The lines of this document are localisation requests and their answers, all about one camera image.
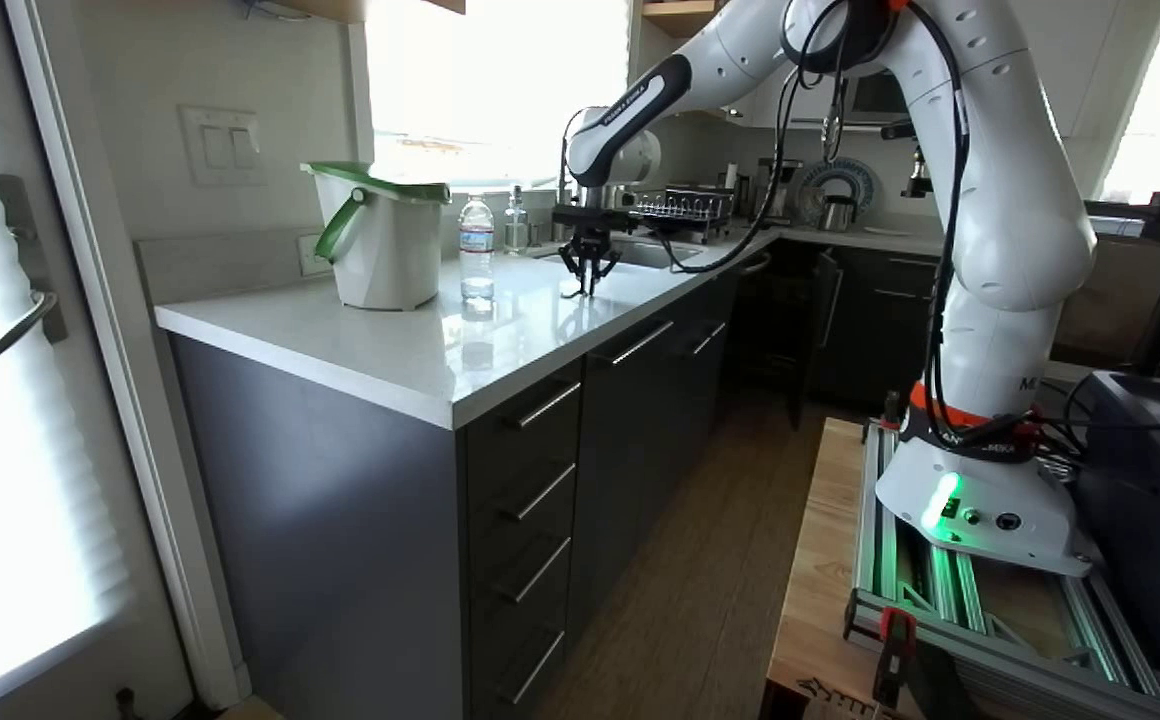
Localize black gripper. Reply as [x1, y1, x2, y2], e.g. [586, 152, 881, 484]
[565, 222, 621, 302]

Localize white glass door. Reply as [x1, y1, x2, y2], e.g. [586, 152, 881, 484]
[0, 0, 250, 720]

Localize clear glass soap dispenser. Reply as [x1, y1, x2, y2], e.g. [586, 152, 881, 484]
[498, 182, 532, 259]

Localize grey countertop appliance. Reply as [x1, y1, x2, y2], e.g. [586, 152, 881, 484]
[623, 182, 745, 243]

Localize clear plastic water bottle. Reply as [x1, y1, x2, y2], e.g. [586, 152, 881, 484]
[454, 194, 498, 326]

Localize white and green pitcher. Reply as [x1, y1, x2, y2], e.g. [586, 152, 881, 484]
[296, 157, 454, 317]

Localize bright kitchen window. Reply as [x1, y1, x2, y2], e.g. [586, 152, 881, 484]
[365, 0, 634, 194]

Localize round grey kitchen appliance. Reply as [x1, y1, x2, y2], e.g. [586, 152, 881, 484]
[793, 157, 877, 233]

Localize dark corner cabinet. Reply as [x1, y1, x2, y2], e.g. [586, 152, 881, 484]
[734, 237, 942, 418]

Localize dark counter cabinet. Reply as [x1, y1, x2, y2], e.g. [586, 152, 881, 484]
[157, 272, 745, 720]

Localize wooden robot platform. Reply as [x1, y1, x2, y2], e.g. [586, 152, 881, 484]
[754, 412, 1076, 720]

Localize red black clamp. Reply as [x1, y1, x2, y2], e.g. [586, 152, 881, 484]
[873, 604, 914, 713]

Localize brown cardboard box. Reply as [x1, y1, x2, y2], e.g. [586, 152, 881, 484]
[1057, 233, 1160, 373]

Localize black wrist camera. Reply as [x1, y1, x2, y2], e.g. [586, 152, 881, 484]
[552, 199, 640, 233]

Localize long metal door handle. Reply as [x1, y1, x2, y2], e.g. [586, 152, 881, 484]
[609, 317, 675, 373]

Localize metal drawer handle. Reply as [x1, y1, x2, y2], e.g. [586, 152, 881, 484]
[511, 534, 576, 609]
[511, 382, 586, 433]
[511, 461, 579, 524]
[506, 632, 568, 707]

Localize wooden wall shelf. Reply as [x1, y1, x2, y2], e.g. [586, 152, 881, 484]
[634, 0, 731, 35]

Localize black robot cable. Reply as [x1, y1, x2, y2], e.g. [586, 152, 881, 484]
[603, 0, 1076, 465]

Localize white light switch plate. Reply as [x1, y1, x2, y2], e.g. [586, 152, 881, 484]
[175, 103, 267, 190]

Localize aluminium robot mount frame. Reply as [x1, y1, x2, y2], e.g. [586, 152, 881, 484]
[842, 418, 1160, 720]

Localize silver door lever handle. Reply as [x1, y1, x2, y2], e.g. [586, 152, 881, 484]
[0, 171, 72, 366]

